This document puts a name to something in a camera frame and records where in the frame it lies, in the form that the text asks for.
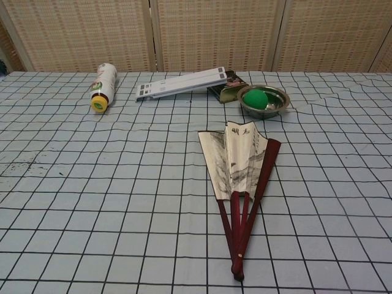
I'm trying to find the paper folding fan red ribs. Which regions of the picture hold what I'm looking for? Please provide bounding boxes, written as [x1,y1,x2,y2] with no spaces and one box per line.
[197,121,282,282]

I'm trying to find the white rectangular box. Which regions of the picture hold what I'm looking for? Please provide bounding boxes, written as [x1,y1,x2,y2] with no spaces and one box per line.
[135,67,229,103]

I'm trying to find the dark printed packet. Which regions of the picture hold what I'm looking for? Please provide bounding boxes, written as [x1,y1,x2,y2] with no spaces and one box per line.
[207,70,249,104]

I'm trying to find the green ball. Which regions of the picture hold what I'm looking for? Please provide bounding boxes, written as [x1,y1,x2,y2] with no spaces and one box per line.
[243,88,269,108]

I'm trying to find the stainless steel bowl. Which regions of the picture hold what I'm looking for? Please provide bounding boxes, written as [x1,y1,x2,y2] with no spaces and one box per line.
[237,85,291,118]

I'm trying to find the light blue checked tablecloth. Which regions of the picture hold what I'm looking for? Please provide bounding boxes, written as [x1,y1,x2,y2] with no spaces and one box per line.
[0,70,392,294]

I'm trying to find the white bottle yellow cap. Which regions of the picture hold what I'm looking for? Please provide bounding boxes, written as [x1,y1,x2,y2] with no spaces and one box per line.
[90,62,119,114]

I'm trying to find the bamboo folding screen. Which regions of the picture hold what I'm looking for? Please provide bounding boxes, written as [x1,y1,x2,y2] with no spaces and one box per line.
[0,0,392,74]

